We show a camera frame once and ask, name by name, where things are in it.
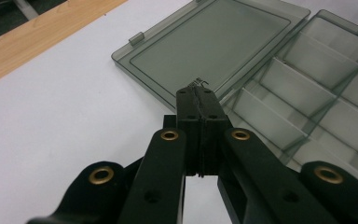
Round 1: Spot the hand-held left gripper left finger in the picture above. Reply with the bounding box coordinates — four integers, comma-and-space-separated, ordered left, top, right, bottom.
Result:
163, 87, 203, 177

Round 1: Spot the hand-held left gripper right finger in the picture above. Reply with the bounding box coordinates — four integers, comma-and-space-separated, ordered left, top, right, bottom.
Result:
195, 85, 234, 177

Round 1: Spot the grey clear compartment box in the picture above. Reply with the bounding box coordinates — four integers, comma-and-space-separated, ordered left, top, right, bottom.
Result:
110, 0, 358, 191

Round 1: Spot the white board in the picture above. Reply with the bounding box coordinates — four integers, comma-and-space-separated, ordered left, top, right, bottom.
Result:
0, 0, 358, 224

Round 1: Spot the wooden table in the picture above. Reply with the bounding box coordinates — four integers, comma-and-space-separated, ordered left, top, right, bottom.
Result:
0, 0, 129, 90

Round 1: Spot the white metal stand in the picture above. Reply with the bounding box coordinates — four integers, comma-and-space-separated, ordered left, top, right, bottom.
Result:
13, 0, 40, 21

